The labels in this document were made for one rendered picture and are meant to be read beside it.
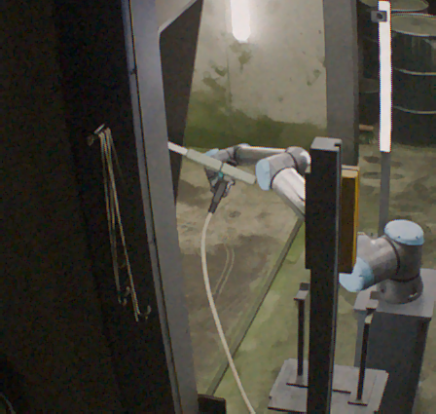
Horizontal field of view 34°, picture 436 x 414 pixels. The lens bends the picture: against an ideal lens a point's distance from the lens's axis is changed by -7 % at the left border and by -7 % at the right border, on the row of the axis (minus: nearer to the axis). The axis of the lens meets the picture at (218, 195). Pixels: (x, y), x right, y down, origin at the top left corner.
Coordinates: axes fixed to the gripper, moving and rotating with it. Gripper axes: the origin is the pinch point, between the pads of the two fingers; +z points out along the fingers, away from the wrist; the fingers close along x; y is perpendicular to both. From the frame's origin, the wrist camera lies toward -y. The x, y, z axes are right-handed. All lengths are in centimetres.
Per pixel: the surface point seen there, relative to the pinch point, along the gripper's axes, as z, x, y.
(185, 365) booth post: 85, -14, 67
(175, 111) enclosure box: -4.6, 30.9, -17.2
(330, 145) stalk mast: 163, -20, 2
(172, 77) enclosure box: 4.1, 37.4, -28.8
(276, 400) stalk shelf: 106, -42, 63
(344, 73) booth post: -131, -38, -103
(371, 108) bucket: -223, -74, -116
